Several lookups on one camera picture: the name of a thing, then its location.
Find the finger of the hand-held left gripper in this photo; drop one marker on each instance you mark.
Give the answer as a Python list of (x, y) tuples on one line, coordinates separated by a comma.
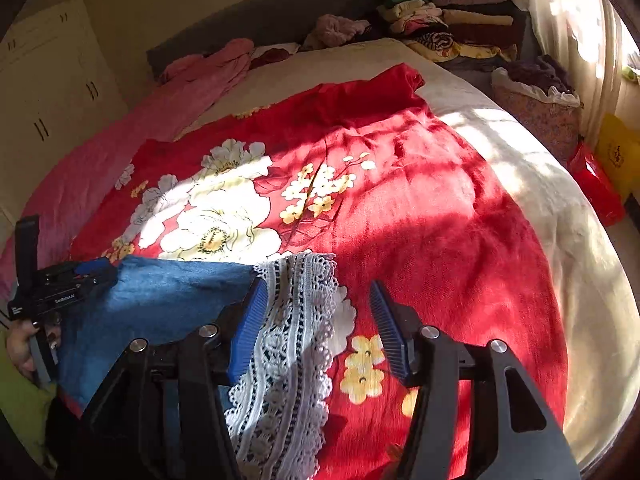
[(102, 277), (92, 266)]

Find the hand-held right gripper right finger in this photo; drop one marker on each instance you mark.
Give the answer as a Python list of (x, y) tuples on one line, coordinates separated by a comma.
[(391, 332)]

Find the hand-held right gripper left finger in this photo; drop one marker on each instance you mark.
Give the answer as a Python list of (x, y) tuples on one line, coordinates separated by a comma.
[(249, 332)]

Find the blue denim pants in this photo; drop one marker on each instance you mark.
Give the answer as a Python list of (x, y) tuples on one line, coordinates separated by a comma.
[(165, 295)]

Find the person's left hand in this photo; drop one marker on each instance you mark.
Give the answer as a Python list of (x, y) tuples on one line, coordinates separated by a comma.
[(19, 347)]

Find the pink quilt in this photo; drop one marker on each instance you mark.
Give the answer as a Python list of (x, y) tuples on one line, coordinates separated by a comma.
[(100, 155)]

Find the red floral blanket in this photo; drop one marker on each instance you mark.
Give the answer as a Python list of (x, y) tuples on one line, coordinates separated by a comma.
[(410, 220)]

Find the yellow-green cloth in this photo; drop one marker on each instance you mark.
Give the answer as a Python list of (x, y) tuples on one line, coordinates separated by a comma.
[(22, 410)]

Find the cream wardrobe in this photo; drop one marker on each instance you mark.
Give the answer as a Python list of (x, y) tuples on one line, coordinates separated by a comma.
[(55, 95)]

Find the cream bed sheet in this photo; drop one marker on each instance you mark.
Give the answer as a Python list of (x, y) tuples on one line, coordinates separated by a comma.
[(565, 240)]

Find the red bag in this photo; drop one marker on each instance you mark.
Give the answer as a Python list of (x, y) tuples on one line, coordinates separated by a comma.
[(597, 187)]

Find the floral laundry basket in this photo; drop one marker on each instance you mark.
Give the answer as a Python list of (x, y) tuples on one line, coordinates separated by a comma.
[(540, 120)]

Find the dark red cloth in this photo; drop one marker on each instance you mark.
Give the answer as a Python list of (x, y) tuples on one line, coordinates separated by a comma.
[(272, 56)]

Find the yellow bag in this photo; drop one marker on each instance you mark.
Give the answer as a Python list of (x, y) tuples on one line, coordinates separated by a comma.
[(617, 152)]

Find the grey upholstered headboard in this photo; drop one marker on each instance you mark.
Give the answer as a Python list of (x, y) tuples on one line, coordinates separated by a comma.
[(260, 20)]

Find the purple clothes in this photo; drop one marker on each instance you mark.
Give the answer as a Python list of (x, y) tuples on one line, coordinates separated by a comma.
[(542, 75)]

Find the pink fuzzy garment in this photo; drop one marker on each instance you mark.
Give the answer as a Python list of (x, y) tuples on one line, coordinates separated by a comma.
[(337, 30)]

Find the pile of folded clothes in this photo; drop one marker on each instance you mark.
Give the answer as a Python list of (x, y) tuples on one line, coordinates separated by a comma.
[(450, 20)]

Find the cream curtain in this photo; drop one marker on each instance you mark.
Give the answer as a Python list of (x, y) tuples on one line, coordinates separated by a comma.
[(570, 35)]

